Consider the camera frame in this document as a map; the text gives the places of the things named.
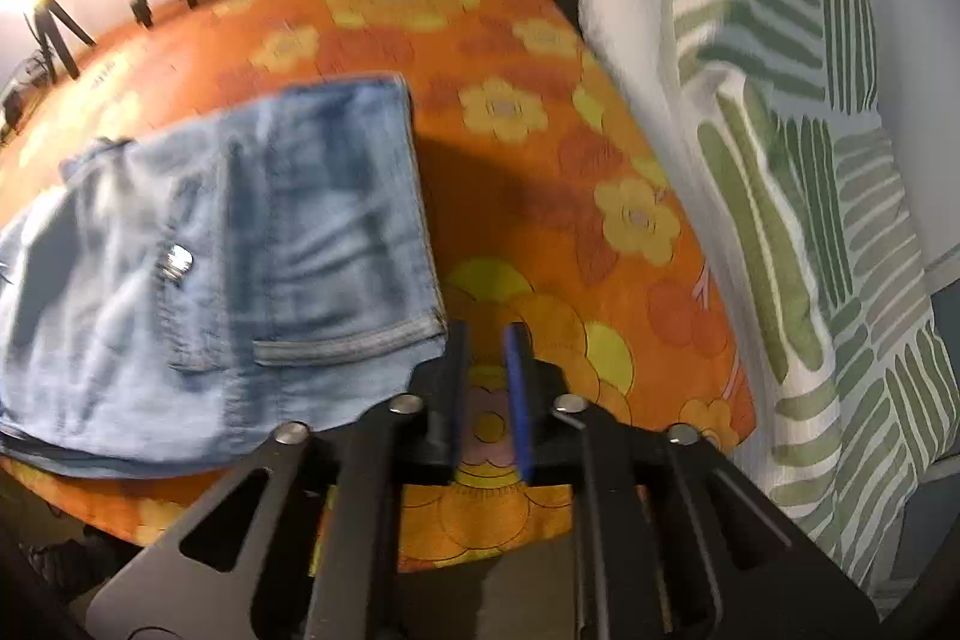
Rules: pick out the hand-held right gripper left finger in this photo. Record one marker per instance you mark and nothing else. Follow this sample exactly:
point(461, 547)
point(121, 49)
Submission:
point(457, 385)

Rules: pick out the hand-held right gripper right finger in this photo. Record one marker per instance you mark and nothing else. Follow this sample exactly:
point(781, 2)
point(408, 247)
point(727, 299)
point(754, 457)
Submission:
point(517, 400)

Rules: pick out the blue denim pants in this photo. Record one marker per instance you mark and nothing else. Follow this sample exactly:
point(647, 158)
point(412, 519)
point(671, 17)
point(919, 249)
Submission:
point(225, 280)

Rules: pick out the orange floral tablecloth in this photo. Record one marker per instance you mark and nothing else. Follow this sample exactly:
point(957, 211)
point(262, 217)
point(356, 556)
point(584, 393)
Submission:
point(525, 197)

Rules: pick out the white green leaf patterned cloth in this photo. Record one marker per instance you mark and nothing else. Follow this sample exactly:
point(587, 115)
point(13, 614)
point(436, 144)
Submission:
point(750, 85)

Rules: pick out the black tripod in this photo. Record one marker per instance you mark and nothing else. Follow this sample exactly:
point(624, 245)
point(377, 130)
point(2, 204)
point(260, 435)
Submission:
point(51, 29)

